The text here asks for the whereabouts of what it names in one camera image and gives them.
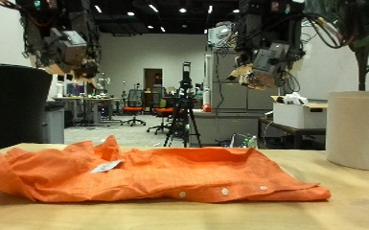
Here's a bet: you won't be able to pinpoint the low grey cabinet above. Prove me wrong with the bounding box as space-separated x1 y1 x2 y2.
189 109 262 148

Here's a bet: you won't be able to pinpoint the long work desk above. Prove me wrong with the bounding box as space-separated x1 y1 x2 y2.
51 95 124 127

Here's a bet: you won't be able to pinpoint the grey pedestal cabinet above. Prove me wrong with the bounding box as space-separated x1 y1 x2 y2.
43 101 67 145

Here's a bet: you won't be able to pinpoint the white upright tube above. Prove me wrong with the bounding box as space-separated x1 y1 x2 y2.
203 53 213 106

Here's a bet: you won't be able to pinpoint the brown door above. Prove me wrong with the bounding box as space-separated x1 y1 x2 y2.
143 67 164 92

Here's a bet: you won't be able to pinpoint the dark side table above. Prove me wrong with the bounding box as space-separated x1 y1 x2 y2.
258 117 326 150

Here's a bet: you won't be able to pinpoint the tall grey filing cabinet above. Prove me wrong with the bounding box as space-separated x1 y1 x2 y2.
203 47 288 112

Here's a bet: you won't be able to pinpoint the white storage box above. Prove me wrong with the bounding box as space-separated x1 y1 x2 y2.
272 95 328 129

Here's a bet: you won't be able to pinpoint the blue computer monitor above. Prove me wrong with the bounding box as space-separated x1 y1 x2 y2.
64 81 85 96

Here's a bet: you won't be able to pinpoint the grey box device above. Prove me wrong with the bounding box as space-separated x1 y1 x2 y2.
207 22 240 49

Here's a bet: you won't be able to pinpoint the black camera tripod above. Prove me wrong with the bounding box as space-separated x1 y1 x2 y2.
163 61 203 149

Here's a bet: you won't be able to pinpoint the orange button-up shirt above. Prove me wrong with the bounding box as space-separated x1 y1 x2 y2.
0 134 332 204

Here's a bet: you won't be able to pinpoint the thin black cable bundle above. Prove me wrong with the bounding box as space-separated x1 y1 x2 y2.
300 12 357 50

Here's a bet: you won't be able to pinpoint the orange seat office chair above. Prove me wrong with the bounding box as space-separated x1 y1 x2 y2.
145 85 181 135
119 89 148 127

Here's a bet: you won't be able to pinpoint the white crumpled bag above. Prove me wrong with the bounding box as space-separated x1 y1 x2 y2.
282 91 309 106

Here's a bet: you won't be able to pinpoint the black office chair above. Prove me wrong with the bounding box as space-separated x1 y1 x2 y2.
0 62 53 154

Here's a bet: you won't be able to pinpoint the green leafy plant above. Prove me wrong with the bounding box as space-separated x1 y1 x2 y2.
306 0 369 93

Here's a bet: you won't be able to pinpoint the white plant pot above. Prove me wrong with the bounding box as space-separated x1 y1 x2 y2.
324 90 369 172

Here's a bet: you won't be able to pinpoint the clear plastic bottles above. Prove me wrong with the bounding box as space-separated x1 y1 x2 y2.
229 133 260 150

